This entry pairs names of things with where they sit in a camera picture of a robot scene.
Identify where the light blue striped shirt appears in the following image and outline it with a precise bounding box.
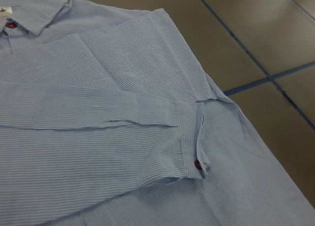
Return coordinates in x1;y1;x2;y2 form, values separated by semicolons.
0;0;315;226

